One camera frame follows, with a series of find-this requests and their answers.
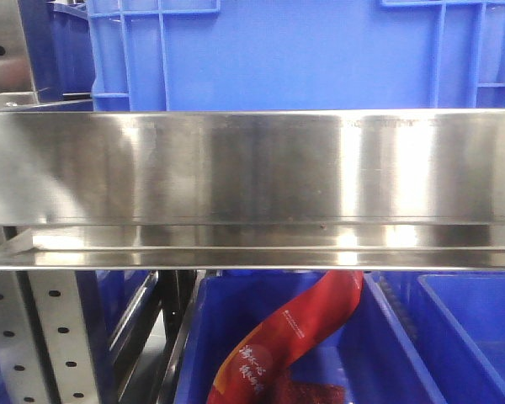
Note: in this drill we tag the blue bin with bag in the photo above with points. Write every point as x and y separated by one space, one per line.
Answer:
370 359

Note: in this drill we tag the blue bin at right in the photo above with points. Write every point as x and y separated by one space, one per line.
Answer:
456 321

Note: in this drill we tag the dark blue bin upper left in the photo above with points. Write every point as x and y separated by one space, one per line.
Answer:
59 48

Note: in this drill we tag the red printed snack bag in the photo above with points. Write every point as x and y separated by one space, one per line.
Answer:
260 358

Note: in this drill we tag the light blue ribbed crate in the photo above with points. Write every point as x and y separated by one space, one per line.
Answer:
263 55

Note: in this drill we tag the stainless steel shelf rail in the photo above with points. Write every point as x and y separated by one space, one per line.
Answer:
359 189

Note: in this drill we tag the perforated steel upright post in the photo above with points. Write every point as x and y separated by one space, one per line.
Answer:
53 338

